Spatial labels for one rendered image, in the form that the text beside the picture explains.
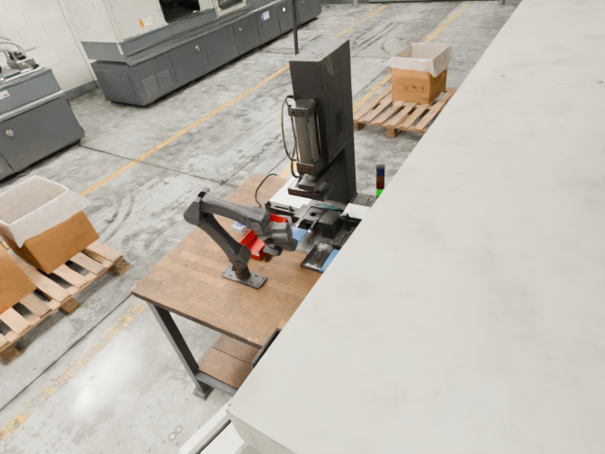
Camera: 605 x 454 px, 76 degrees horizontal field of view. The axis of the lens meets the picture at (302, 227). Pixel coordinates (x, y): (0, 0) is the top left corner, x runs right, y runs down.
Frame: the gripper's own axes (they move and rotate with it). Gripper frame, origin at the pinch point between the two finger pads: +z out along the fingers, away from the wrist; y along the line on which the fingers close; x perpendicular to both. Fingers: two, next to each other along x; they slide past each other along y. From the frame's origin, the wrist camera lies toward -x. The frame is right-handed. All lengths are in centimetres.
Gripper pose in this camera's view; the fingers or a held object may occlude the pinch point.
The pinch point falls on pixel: (283, 248)
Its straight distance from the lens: 160.6
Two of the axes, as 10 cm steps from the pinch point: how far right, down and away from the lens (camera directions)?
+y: 3.3, -9.2, 2.3
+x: -8.9, -2.2, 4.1
